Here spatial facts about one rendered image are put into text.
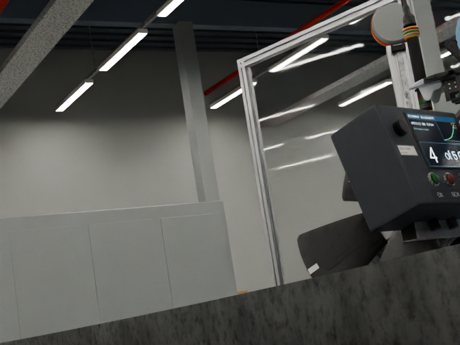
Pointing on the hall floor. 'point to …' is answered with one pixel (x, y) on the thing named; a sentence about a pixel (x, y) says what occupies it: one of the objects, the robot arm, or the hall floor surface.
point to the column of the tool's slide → (400, 77)
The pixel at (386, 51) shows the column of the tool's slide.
